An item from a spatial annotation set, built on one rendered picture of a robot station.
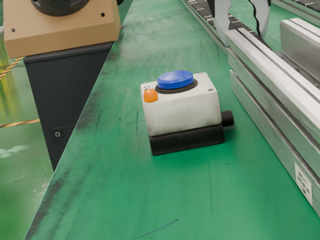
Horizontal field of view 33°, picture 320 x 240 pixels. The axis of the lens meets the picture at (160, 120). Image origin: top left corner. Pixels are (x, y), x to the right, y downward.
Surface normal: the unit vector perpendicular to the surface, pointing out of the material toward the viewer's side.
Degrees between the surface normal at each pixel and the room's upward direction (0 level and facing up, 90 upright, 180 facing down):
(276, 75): 0
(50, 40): 90
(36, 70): 90
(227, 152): 0
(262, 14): 90
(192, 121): 90
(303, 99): 0
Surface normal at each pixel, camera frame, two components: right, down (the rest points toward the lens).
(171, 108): 0.07, 0.34
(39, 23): -0.10, -0.37
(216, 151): -0.17, -0.92
